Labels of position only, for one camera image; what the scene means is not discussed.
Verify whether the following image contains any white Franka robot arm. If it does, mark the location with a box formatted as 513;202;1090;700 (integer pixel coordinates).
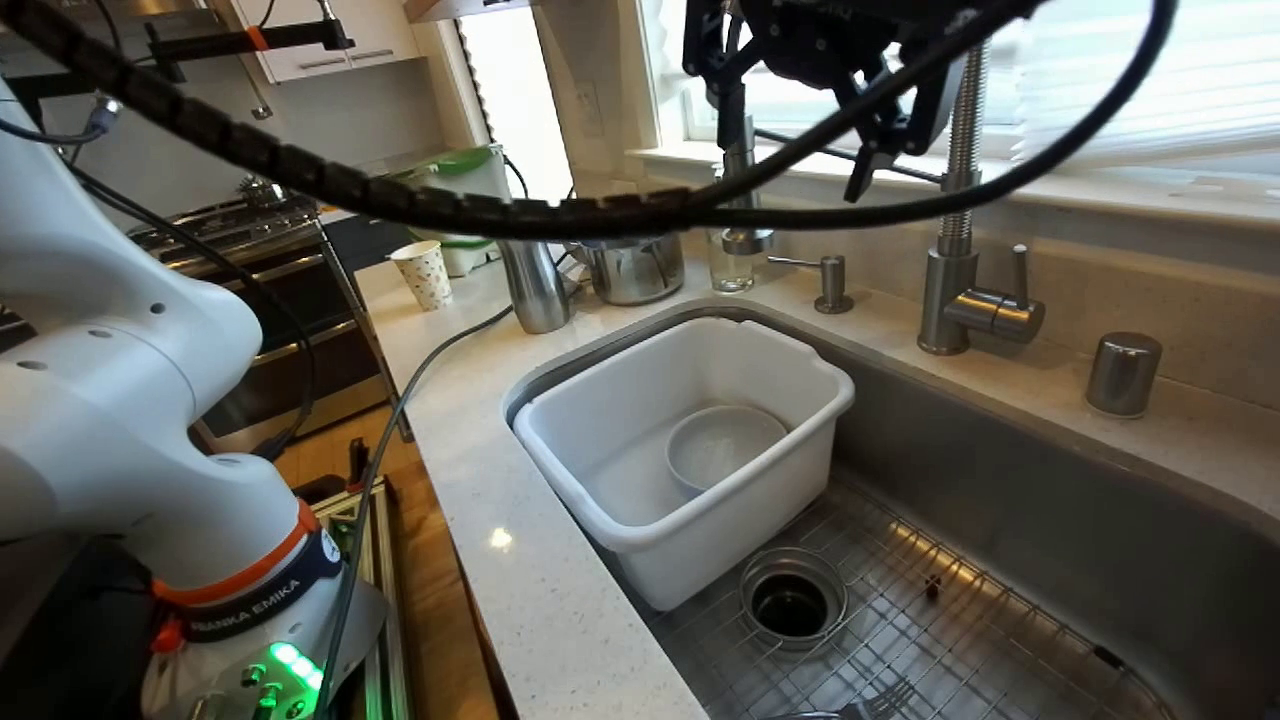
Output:
0;107;354;720

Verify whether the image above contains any steel tumbler cup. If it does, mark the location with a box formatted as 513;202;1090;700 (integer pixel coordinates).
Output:
502;241;573;336

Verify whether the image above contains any built-in chrome soap pump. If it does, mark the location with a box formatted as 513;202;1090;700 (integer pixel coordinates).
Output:
769;257;855;317

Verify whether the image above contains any clear soap dispenser bottle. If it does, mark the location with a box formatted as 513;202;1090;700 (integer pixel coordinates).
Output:
708;228;769;291

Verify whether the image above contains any paper cup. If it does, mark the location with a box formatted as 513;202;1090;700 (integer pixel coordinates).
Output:
394;241;451;312

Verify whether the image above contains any white plastic dish tub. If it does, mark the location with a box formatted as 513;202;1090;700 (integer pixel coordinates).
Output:
513;317;855;610

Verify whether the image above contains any wire sink grid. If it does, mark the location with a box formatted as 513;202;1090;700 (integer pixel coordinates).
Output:
647;486;1175;720

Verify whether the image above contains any white plate in tub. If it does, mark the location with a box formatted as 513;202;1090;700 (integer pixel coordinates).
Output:
666;405;789;493

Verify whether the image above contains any stainless steel pot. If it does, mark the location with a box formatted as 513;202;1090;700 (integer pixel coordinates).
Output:
586;236;684;306

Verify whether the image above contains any sink drain strainer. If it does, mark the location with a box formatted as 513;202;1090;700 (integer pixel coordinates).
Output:
741;542;848;654

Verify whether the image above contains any stainless steel sink basin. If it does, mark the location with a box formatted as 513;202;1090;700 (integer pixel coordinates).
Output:
505;295;1280;720

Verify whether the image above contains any chrome countertop button cap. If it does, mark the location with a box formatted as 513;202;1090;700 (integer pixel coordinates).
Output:
1084;331;1163;415

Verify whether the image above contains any chrome spring kitchen faucet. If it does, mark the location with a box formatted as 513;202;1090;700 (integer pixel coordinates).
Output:
916;53;1043;355

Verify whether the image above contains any white pleated window blind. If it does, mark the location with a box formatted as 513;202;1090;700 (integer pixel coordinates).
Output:
980;0;1280;177

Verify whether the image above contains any black corrugated cable conduit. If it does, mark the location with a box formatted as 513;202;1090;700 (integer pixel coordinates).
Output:
0;0;1185;244

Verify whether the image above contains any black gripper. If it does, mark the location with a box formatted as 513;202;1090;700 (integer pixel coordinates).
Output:
680;0;977;148

